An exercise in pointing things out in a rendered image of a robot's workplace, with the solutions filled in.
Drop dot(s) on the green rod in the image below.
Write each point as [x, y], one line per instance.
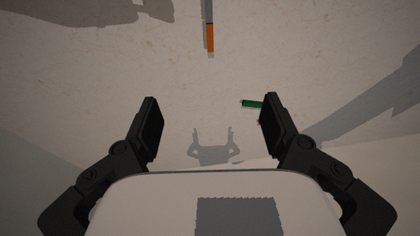
[253, 104]

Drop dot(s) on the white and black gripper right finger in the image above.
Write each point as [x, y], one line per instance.
[365, 212]

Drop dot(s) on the dark grey rod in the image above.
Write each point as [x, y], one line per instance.
[208, 11]

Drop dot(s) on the orange rod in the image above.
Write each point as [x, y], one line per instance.
[209, 29]

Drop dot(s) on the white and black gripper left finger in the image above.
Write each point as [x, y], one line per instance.
[68, 215]

